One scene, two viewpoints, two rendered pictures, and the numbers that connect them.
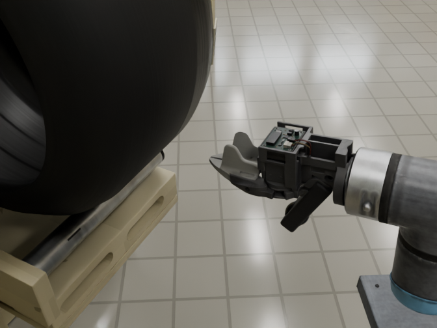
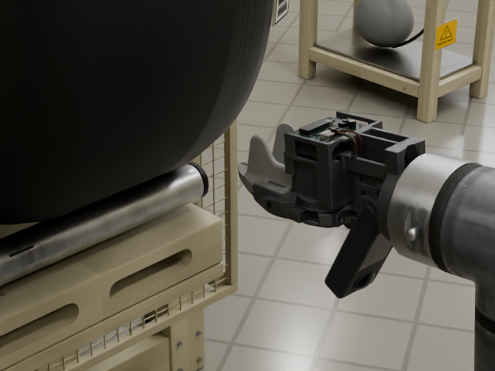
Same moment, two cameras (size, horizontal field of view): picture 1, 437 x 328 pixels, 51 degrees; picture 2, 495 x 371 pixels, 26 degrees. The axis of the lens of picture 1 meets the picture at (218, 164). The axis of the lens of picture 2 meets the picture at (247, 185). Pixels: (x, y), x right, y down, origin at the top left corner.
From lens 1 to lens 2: 43 cm
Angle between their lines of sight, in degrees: 19
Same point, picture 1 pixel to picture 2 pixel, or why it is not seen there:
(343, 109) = not seen: outside the picture
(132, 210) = (129, 254)
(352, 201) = (395, 224)
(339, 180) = (386, 193)
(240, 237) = not seen: outside the picture
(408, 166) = (479, 177)
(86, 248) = (39, 286)
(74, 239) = (20, 258)
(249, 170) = (280, 179)
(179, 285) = not seen: outside the picture
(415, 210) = (472, 239)
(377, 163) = (439, 169)
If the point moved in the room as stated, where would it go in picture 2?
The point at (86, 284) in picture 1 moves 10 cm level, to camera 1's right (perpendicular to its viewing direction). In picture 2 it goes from (24, 341) to (113, 360)
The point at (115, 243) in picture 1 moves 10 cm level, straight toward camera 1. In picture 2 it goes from (85, 293) to (71, 349)
